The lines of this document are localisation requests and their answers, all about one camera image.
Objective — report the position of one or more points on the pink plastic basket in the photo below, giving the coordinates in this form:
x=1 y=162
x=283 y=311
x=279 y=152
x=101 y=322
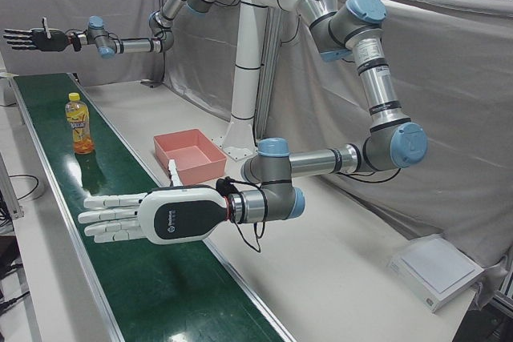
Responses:
x=192 y=154

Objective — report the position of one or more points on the grey fabric curtain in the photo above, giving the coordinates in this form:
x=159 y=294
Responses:
x=441 y=158

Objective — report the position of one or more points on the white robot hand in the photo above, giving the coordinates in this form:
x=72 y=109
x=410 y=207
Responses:
x=180 y=214

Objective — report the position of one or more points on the white flat cardboard box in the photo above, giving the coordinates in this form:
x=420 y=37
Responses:
x=437 y=270

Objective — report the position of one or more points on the orange drink bottle yellow cap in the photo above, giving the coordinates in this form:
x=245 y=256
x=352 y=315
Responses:
x=80 y=129

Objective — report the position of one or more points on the green conveyor belt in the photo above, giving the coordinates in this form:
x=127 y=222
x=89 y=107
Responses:
x=140 y=278

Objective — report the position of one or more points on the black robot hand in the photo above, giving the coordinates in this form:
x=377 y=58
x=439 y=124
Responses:
x=52 y=41

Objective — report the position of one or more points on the white robot torso pedestal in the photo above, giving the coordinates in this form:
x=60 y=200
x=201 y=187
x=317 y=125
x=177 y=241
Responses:
x=246 y=77

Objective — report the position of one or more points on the UR5e robot arm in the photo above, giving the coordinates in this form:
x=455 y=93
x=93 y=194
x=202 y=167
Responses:
x=380 y=89
x=136 y=45

